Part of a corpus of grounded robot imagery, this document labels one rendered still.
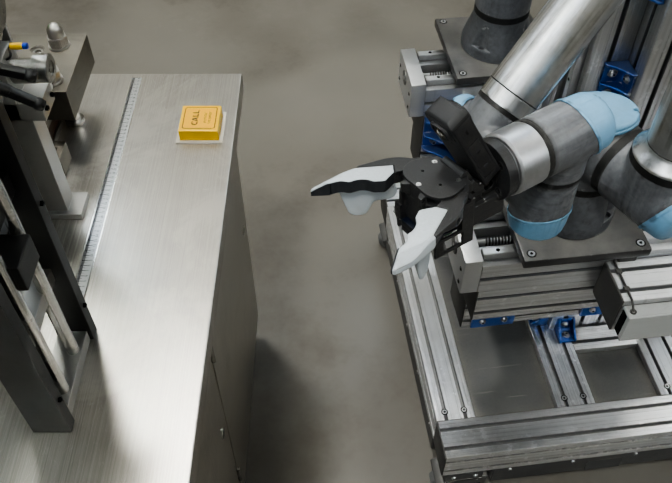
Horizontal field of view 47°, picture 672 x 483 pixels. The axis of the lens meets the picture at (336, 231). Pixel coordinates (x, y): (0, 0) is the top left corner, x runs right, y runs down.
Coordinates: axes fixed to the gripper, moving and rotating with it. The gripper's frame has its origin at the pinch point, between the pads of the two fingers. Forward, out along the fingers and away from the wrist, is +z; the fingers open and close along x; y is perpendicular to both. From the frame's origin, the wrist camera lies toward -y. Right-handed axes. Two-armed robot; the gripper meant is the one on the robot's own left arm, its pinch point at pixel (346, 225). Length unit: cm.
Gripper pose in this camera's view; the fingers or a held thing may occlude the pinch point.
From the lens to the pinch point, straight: 77.3
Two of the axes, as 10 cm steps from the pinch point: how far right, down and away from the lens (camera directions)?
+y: 0.8, 7.4, 6.7
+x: -5.4, -5.4, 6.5
